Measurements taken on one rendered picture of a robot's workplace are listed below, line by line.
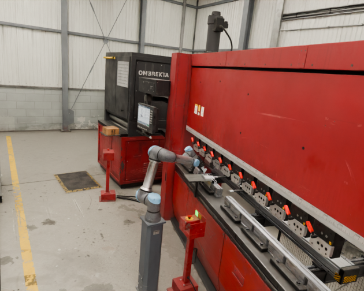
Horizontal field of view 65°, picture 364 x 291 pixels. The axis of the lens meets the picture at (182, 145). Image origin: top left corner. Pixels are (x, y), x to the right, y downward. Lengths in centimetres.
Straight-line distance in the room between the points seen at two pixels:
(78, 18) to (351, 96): 847
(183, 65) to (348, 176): 254
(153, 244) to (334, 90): 189
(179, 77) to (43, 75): 605
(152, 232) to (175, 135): 156
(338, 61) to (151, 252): 207
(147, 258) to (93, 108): 730
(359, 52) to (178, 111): 249
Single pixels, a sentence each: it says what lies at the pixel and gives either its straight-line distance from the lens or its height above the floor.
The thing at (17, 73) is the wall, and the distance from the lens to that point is 913.
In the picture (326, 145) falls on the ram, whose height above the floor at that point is 176.
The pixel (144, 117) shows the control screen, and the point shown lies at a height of 142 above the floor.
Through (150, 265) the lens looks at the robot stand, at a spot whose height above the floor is 35.
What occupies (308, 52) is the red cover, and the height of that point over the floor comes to 226.
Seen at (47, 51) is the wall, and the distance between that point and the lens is 917.
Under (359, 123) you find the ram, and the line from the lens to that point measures 161.
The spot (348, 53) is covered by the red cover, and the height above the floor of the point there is 224.
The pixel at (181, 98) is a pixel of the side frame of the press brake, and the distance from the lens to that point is 369.
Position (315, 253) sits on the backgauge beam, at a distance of 231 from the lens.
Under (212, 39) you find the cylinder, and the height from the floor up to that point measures 246.
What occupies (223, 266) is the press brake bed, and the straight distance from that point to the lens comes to 271.
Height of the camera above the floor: 208
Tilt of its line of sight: 15 degrees down
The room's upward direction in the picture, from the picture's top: 5 degrees clockwise
